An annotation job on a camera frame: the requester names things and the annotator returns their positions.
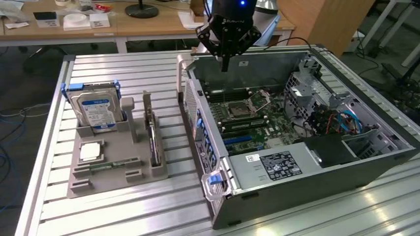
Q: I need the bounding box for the red wire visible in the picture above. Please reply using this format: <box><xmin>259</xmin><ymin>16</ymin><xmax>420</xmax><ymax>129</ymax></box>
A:
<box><xmin>323</xmin><ymin>112</ymin><xmax>342</xmax><ymax>136</ymax></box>

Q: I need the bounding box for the wooden cabinet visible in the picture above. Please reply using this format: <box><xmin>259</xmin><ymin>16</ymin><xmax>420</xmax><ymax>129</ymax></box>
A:
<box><xmin>277</xmin><ymin>0</ymin><xmax>377</xmax><ymax>57</ymax></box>

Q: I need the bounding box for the open black PC case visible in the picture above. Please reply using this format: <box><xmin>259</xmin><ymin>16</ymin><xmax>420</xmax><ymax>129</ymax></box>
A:
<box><xmin>175</xmin><ymin>47</ymin><xmax>420</xmax><ymax>231</ymax></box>

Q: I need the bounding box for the green motherboard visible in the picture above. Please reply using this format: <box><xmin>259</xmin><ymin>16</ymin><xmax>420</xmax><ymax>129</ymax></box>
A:
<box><xmin>203</xmin><ymin>83</ymin><xmax>315</xmax><ymax>156</ymax></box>

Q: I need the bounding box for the blue disk caddy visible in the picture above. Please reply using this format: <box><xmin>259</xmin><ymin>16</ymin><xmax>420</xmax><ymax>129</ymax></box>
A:
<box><xmin>59</xmin><ymin>82</ymin><xmax>122</xmax><ymax>123</ymax></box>

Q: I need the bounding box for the black round lamp base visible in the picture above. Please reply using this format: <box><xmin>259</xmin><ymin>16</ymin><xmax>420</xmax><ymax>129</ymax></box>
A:
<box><xmin>123</xmin><ymin>0</ymin><xmax>159</xmax><ymax>19</ymax></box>

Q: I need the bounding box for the white paper card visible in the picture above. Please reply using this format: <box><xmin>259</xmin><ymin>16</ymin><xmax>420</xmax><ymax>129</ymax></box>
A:
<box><xmin>3</xmin><ymin>22</ymin><xmax>30</xmax><ymax>30</ymax></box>

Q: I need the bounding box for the blue case latch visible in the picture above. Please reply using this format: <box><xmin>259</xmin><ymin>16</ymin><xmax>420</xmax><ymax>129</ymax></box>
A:
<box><xmin>206</xmin><ymin>173</ymin><xmax>227</xmax><ymax>187</ymax></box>

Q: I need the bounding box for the brown cardboard box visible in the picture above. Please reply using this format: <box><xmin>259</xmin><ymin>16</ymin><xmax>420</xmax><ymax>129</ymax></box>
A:
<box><xmin>189</xmin><ymin>0</ymin><xmax>214</xmax><ymax>17</ymax></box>

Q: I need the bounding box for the blue floor cable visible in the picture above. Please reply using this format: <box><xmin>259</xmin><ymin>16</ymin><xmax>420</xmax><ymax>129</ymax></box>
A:
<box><xmin>0</xmin><ymin>102</ymin><xmax>50</xmax><ymax>212</ymax></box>

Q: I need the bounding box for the metal socket cover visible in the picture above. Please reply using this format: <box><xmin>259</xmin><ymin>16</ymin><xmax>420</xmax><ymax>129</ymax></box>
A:
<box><xmin>246</xmin><ymin>89</ymin><xmax>273</xmax><ymax>110</ymax></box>

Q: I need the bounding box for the white box with black top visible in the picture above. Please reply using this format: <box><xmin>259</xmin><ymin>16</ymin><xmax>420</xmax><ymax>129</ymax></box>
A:
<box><xmin>31</xmin><ymin>11</ymin><xmax>59</xmax><ymax>29</ymax></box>

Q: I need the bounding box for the silver CPU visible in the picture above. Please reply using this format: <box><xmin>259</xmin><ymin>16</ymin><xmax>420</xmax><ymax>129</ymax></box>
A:
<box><xmin>78</xmin><ymin>144</ymin><xmax>101</xmax><ymax>162</ymax></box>

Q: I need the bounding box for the CPU socket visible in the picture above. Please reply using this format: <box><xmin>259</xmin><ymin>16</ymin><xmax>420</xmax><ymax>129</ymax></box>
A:
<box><xmin>226</xmin><ymin>101</ymin><xmax>251</xmax><ymax>118</ymax></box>

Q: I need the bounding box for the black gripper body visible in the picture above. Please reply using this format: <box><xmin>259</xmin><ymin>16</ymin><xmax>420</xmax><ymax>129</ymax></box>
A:
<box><xmin>209</xmin><ymin>0</ymin><xmax>257</xmax><ymax>32</ymax></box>

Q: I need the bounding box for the blue wire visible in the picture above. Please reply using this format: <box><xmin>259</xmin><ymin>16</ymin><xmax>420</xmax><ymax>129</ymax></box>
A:
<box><xmin>337</xmin><ymin>112</ymin><xmax>363</xmax><ymax>136</ymax></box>

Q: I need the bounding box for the white round-hollow box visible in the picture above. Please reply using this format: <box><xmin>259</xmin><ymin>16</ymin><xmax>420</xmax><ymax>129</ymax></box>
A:
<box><xmin>62</xmin><ymin>14</ymin><xmax>91</xmax><ymax>31</ymax></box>

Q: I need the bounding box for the graphics card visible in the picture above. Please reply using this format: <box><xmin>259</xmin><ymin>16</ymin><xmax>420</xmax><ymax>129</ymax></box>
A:
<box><xmin>141</xmin><ymin>90</ymin><xmax>163</xmax><ymax>168</ymax></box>

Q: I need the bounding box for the RAM stick in motherboard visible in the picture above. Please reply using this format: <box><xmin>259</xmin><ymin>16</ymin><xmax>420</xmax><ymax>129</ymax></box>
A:
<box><xmin>218</xmin><ymin>118</ymin><xmax>267</xmax><ymax>130</ymax></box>

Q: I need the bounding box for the grey power supply unit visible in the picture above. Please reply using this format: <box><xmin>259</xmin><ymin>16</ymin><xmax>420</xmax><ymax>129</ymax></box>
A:
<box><xmin>226</xmin><ymin>142</ymin><xmax>325</xmax><ymax>191</ymax></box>

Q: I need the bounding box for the green RAM stick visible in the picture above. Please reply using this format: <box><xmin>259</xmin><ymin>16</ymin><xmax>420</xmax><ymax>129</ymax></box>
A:
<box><xmin>86</xmin><ymin>159</ymin><xmax>131</xmax><ymax>172</ymax></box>

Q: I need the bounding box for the wooden desk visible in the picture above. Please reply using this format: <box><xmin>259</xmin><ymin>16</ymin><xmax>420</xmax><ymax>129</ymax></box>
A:
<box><xmin>0</xmin><ymin>0</ymin><xmax>295</xmax><ymax>48</ymax></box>

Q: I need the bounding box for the grey parts rack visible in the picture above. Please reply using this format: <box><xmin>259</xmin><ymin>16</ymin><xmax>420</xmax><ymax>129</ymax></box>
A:
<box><xmin>66</xmin><ymin>96</ymin><xmax>167</xmax><ymax>199</ymax></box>

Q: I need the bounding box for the white desk leg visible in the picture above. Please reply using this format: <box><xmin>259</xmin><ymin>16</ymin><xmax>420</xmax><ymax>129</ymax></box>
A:
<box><xmin>377</xmin><ymin>0</ymin><xmax>414</xmax><ymax>50</ymax></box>

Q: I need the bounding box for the small white box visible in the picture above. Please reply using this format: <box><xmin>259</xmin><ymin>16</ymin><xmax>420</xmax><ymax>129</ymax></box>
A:
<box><xmin>87</xmin><ymin>12</ymin><xmax>110</xmax><ymax>29</ymax></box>

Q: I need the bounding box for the silver hard disk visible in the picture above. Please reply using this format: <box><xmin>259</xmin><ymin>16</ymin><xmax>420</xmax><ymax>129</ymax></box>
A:
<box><xmin>69</xmin><ymin>90</ymin><xmax>119</xmax><ymax>130</ymax></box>

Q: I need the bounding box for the black cable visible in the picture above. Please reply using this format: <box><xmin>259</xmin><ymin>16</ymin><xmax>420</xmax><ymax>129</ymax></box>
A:
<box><xmin>261</xmin><ymin>36</ymin><xmax>315</xmax><ymax>53</ymax></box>

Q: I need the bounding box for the blue expansion slot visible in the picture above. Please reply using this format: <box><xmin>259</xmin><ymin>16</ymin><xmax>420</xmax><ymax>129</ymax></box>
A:
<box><xmin>222</xmin><ymin>135</ymin><xmax>259</xmax><ymax>146</ymax></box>

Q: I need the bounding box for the white paper stack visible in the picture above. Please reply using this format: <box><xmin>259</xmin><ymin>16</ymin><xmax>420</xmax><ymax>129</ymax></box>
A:
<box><xmin>177</xmin><ymin>10</ymin><xmax>210</xmax><ymax>30</ymax></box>

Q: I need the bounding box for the metal disk bay cage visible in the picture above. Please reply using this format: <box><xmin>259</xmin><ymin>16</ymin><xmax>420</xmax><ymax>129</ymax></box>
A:
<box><xmin>282</xmin><ymin>71</ymin><xmax>330</xmax><ymax>138</ymax></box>

